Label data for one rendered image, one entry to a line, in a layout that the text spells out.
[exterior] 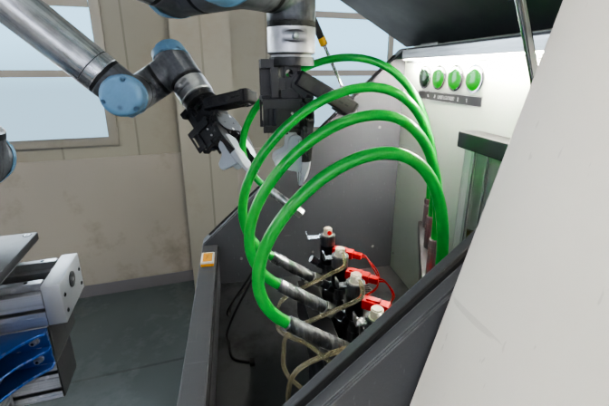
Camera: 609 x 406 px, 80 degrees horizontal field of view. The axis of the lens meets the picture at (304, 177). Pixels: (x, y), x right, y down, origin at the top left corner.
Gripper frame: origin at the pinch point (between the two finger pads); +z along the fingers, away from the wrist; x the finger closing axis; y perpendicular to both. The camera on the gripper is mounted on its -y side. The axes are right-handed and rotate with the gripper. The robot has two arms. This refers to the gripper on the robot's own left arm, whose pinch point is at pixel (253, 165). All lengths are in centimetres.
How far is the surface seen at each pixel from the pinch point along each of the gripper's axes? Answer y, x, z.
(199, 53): 35, -88, -99
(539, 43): -49, 5, 17
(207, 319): 20.2, 10.6, 20.6
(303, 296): -4.6, 18.5, 26.4
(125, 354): 153, -64, 5
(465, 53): -43.5, -7.6, 8.4
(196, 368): 17.4, 20.4, 26.3
